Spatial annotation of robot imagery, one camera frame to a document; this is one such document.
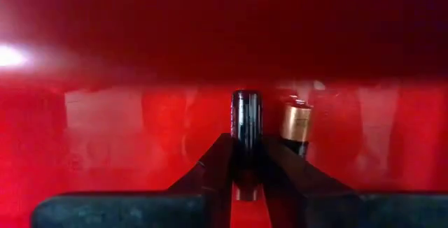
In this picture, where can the red plastic bin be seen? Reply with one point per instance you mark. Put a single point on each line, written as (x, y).
(105, 133)

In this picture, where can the small cylindrical battery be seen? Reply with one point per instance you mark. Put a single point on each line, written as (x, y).
(246, 116)
(295, 123)

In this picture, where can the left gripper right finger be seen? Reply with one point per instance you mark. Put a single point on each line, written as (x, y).
(297, 193)

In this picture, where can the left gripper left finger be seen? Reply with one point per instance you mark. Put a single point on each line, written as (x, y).
(210, 186)

